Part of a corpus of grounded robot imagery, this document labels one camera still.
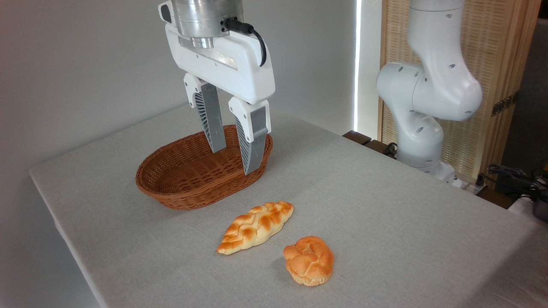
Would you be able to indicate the dark wooden side table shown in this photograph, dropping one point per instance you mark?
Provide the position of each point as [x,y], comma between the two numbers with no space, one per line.
[364,140]

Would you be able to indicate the grey tablecloth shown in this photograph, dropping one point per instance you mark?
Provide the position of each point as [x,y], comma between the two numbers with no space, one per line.
[385,222]

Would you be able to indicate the long braided bread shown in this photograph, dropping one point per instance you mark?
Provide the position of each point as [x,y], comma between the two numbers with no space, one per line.
[254,226]

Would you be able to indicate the round braided bread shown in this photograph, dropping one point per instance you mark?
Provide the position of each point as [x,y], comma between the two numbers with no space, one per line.
[309,260]

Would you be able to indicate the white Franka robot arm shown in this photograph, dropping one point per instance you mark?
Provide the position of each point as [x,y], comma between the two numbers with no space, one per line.
[436,85]

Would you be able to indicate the silver wrist flange cylinder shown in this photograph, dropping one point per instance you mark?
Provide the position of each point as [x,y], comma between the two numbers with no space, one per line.
[201,19]

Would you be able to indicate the brown wicker basket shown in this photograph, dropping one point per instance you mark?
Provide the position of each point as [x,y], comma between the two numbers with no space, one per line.
[184,188]

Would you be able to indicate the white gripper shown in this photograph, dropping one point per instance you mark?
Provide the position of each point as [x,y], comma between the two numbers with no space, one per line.
[239,72]

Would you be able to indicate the white power strip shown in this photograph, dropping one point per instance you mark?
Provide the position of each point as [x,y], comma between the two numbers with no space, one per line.
[473,187]

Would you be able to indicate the brass screen hinge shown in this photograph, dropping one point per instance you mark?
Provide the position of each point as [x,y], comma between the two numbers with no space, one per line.
[505,103]

